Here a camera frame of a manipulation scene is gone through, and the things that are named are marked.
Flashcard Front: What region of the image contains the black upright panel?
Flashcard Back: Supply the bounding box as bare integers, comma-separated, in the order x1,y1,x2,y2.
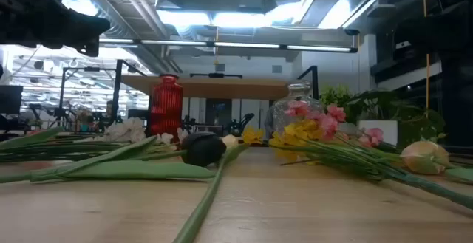
441,50,473,148

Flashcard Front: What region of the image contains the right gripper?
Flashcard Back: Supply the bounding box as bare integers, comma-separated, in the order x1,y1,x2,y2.
393,0,473,62

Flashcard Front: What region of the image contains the red ribbed glass vase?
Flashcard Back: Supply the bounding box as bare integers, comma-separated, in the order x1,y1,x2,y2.
149,73,184,137

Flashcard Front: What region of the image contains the peach artificial tulip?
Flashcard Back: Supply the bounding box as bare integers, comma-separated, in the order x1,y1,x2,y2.
172,134,251,243

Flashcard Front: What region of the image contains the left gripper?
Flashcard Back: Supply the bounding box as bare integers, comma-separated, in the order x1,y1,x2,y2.
0,0,111,58

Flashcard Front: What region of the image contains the wooden shelf with black legs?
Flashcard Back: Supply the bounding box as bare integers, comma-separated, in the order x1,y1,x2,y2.
112,60,319,133

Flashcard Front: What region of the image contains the pink artificial flower bunch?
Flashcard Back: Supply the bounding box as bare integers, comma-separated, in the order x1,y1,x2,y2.
284,100,473,210

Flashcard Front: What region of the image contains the yellow artificial flower bunch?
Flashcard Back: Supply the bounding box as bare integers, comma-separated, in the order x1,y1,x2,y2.
242,120,336,167

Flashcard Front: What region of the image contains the long ceiling light bar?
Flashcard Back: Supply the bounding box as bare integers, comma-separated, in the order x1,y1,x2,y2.
98,38,359,54

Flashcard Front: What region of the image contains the green plant in white pot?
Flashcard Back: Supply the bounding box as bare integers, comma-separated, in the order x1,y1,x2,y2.
319,83,448,148

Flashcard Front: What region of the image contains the black artificial tulip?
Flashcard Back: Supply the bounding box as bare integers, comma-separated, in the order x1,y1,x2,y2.
0,131,228,185

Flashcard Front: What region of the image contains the clear glass vase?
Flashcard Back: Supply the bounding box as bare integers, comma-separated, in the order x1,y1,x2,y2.
272,81,323,135

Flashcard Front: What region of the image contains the white artificial flower bunch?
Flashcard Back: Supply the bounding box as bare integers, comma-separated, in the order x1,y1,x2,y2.
0,117,189,162

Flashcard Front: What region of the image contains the black monitor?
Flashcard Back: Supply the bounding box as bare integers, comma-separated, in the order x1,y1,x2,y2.
0,85,24,115

